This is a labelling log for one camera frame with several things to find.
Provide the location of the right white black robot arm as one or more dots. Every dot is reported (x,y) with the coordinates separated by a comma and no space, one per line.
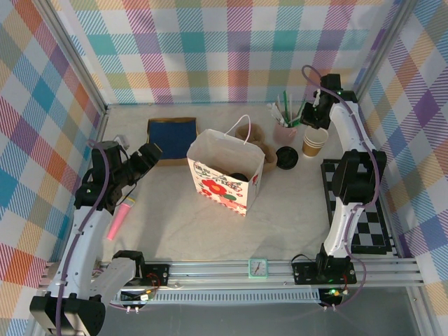
(350,133)

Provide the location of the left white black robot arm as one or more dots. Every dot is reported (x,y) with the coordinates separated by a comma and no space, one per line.
(84,245)

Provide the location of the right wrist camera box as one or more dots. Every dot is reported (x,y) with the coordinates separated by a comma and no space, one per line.
(318,99)

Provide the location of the green straw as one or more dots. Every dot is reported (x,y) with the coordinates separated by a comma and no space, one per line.
(285,103)
(301,109)

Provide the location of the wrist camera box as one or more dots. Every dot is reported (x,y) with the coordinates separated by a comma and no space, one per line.
(318,99)
(121,141)

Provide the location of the white flower-print paper bag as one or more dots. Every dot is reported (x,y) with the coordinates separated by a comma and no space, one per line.
(217,196)

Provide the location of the aluminium mounting rail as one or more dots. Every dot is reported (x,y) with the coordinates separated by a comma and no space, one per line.
(210,271)

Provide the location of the brown pulp cup carrier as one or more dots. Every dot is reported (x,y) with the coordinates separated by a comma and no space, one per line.
(245,131)

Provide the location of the black white checkerboard mat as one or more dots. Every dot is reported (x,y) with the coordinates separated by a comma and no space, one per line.
(371,227)

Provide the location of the black connector box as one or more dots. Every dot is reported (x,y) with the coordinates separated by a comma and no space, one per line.
(134,297)
(332,295)

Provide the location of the stack of black cup lids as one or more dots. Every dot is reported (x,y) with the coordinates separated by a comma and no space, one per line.
(287,158)

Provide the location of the stack of brown paper cups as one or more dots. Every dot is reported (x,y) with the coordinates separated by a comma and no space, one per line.
(313,143)

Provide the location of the blue paper napkin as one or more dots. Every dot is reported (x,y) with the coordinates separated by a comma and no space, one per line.
(171,140)

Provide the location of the small teal square clock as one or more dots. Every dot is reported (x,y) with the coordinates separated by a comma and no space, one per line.
(258,269)

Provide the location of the pink highlighter pen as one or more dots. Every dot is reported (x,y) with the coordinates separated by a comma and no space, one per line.
(117,220)

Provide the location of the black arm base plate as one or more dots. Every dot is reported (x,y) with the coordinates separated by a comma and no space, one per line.
(304,274)
(157,276)

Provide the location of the aluminium frame post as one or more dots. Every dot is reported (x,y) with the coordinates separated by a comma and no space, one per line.
(381,52)
(77,57)

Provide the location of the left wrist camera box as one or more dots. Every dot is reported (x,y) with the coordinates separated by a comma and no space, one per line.
(121,141)

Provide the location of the pink straw holder cup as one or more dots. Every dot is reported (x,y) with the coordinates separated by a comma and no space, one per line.
(284,134)

